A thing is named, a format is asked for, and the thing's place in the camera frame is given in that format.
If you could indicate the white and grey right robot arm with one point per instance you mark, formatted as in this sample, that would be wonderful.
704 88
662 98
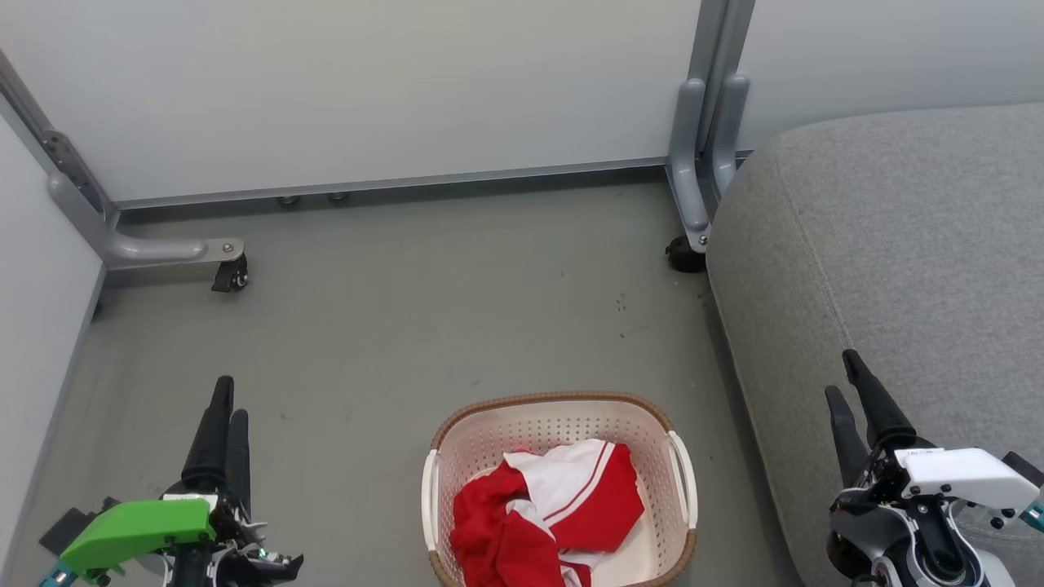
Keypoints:
897 554

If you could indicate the plain red t-shirt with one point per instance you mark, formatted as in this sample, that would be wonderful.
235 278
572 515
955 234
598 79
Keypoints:
489 530

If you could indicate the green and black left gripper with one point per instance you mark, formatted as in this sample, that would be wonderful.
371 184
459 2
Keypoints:
130 530

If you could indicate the grey fabric sofa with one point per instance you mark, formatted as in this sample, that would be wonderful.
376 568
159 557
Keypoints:
897 244

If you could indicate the black caster wheel with bracket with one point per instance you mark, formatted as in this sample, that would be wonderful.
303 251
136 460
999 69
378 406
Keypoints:
231 275

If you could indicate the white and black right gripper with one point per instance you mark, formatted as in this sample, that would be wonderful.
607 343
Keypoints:
962 477

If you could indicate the white and grey left robot arm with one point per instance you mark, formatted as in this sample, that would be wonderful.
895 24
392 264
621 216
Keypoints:
196 572

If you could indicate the cream perforated laundry basket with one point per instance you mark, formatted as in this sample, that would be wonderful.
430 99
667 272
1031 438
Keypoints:
563 420

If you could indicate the grey partition base rail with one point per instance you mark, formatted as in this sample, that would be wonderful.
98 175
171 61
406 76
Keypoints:
391 183

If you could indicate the small grey levelling foot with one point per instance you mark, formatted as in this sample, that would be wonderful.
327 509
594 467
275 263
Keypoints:
338 196
288 200

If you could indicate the red and white striped garment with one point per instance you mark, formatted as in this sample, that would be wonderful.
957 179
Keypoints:
595 489

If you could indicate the black round caster wheel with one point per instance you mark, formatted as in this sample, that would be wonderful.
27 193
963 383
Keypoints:
683 257

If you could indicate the grey partition foot, double post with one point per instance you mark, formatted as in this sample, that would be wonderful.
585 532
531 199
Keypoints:
693 147

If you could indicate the grey partition foot, long horizontal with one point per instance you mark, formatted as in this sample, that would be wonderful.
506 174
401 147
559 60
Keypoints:
147 249

